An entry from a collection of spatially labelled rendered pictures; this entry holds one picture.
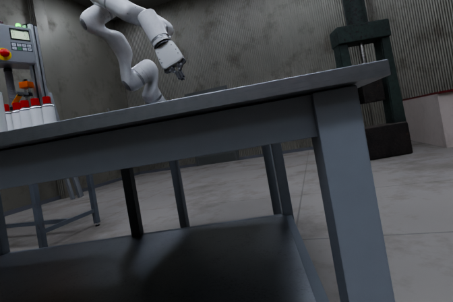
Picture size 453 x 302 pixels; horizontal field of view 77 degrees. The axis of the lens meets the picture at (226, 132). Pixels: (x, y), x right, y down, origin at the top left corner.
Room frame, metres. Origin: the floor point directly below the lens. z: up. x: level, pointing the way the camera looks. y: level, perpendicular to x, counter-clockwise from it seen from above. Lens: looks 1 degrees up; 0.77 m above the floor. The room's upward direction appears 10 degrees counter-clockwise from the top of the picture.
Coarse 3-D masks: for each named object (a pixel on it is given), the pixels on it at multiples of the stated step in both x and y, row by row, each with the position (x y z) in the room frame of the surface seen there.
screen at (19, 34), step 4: (12, 28) 1.37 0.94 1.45; (12, 32) 1.37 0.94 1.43; (16, 32) 1.38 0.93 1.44; (20, 32) 1.39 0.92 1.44; (24, 32) 1.40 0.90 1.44; (28, 32) 1.42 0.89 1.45; (12, 36) 1.36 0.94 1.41; (16, 36) 1.38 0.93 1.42; (20, 36) 1.39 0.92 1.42; (24, 36) 1.40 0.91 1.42; (28, 36) 1.42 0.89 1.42; (24, 40) 1.40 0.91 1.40; (28, 40) 1.41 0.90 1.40
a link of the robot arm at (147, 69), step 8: (144, 64) 1.70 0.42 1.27; (152, 64) 1.72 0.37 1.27; (144, 72) 1.69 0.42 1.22; (152, 72) 1.72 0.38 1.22; (144, 80) 1.70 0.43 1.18; (152, 80) 1.76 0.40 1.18; (144, 88) 1.81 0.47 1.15; (152, 88) 1.77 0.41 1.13; (144, 96) 1.78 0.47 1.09; (152, 96) 1.77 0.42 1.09; (160, 96) 1.82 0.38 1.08
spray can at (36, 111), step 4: (32, 100) 1.28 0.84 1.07; (36, 100) 1.29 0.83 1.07; (32, 104) 1.28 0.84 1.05; (36, 104) 1.29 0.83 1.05; (32, 108) 1.27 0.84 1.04; (36, 108) 1.28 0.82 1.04; (40, 108) 1.29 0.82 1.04; (32, 112) 1.27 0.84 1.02; (36, 112) 1.28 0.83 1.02; (40, 112) 1.29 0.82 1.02; (32, 116) 1.27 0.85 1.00; (36, 116) 1.27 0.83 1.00; (40, 116) 1.28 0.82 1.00; (32, 120) 1.27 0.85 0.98; (36, 120) 1.27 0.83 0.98; (40, 120) 1.28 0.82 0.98; (32, 124) 1.28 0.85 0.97; (36, 124) 1.27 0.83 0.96; (40, 124) 1.28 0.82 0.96
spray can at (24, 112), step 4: (20, 100) 1.29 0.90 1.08; (24, 100) 1.29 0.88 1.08; (20, 104) 1.29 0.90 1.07; (24, 104) 1.29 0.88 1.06; (28, 104) 1.30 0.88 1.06; (24, 108) 1.29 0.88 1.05; (28, 108) 1.30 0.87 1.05; (20, 112) 1.28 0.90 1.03; (24, 112) 1.28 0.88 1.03; (28, 112) 1.29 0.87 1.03; (20, 116) 1.28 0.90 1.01; (24, 116) 1.28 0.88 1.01; (28, 116) 1.29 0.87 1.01; (24, 120) 1.28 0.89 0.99; (28, 120) 1.28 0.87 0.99; (24, 124) 1.28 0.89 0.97; (28, 124) 1.28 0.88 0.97
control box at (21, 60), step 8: (0, 24) 1.34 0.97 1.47; (0, 32) 1.33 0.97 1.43; (8, 32) 1.36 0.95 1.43; (0, 40) 1.33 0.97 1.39; (8, 40) 1.35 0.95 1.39; (16, 40) 1.38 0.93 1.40; (0, 48) 1.32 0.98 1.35; (8, 48) 1.35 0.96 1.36; (32, 48) 1.43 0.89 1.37; (0, 56) 1.32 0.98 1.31; (8, 56) 1.34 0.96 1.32; (16, 56) 1.37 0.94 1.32; (24, 56) 1.39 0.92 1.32; (32, 56) 1.42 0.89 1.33; (0, 64) 1.34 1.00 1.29; (8, 64) 1.36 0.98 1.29; (16, 64) 1.38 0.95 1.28; (24, 64) 1.40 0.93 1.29; (32, 64) 1.42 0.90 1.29
